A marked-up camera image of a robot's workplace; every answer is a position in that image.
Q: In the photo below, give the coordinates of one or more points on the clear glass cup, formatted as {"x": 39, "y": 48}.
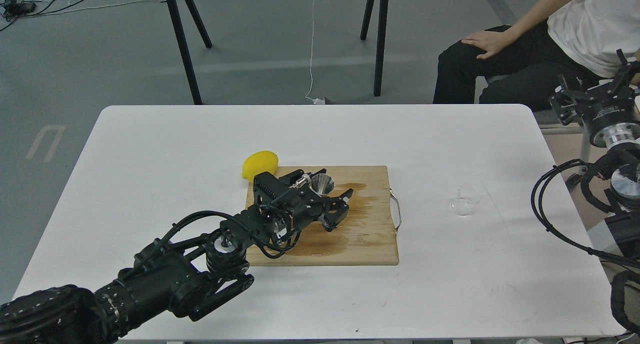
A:
{"x": 465, "y": 200}

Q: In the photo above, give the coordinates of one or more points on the wooden cutting board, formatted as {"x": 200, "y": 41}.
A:
{"x": 365, "y": 237}

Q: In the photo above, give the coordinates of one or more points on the steel jigger measuring cup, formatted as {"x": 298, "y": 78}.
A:
{"x": 322, "y": 184}

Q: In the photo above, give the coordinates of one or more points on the yellow lemon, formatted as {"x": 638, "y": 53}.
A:
{"x": 259, "y": 162}

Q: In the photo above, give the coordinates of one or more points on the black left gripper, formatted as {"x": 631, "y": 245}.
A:
{"x": 286, "y": 205}

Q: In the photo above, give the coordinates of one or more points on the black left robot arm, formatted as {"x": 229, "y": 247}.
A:
{"x": 196, "y": 267}

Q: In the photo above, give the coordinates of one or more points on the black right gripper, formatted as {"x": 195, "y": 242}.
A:
{"x": 609, "y": 121}

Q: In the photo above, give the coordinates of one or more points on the seated person white shirt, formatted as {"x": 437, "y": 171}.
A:
{"x": 521, "y": 63}

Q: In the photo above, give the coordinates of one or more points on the grey chair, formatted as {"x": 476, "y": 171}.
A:
{"x": 550, "y": 125}

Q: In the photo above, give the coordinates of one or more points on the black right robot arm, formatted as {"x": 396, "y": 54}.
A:
{"x": 611, "y": 185}

